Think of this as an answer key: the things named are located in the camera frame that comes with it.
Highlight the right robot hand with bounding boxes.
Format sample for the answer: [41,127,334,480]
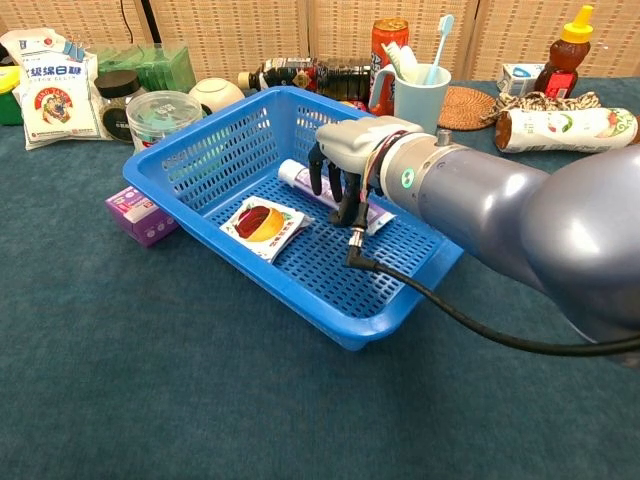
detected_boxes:
[308,115,426,229]

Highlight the white purple toothpaste tube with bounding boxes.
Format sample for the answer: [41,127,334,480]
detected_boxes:
[277,158,397,235]

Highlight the small snack packet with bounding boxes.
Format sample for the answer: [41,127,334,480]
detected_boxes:
[219,195,315,264]

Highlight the light blue cup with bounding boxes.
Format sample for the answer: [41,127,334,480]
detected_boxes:
[369,63,452,135]

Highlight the dark drink bottle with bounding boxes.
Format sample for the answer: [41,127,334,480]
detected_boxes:
[237,56,374,101]

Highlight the white tube in cup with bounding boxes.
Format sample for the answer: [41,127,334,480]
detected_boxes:
[380,42,419,84]

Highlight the orange drink can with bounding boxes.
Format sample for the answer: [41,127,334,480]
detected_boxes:
[368,18,410,117]

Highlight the round woven coaster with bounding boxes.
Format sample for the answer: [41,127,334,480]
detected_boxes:
[437,85,499,132]

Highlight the blue toothbrush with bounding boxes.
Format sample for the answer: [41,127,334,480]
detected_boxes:
[424,13,456,86]

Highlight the bamboo folding screen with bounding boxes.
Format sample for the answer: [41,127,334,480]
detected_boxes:
[0,0,640,84]

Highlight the beige bowl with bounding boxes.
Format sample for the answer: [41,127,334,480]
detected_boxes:
[188,78,246,115]

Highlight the white blue milk carton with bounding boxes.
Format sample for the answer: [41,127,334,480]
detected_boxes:
[497,63,546,99]

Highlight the blue plastic mesh basket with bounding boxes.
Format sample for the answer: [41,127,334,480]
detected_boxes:
[122,85,465,352]

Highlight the white-label bottle yellow cap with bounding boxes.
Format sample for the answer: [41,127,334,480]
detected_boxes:
[494,107,640,154]

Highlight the clear round clip container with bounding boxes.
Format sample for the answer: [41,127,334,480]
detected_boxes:
[125,90,204,153]

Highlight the clear box green packets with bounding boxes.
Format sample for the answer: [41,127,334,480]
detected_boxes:
[97,43,197,94]

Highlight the honey bottle yellow cap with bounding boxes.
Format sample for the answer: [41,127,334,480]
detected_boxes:
[533,4,595,100]

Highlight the small purple box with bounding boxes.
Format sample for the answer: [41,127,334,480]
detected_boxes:
[104,185,180,249]

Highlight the black pole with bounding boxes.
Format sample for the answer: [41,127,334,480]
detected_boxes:
[139,0,164,46]

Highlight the black-lid glass jar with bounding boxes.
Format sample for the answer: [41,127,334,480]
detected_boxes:
[94,69,146,145]

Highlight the blue binder clips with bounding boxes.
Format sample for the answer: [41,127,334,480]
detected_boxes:
[62,35,87,64]

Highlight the white sugar bag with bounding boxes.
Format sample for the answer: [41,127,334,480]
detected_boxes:
[13,49,112,151]

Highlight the blue felt table cover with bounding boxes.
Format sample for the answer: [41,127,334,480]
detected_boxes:
[0,74,640,480]

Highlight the yellow small box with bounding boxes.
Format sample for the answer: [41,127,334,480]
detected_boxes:
[0,64,25,126]

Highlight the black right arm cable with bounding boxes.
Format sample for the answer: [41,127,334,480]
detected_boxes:
[345,227,640,357]

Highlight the braided rope bundle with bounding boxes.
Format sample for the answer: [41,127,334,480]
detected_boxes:
[480,91,602,125]

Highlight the thin black cable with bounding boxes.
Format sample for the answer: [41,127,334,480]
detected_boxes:
[119,0,136,44]

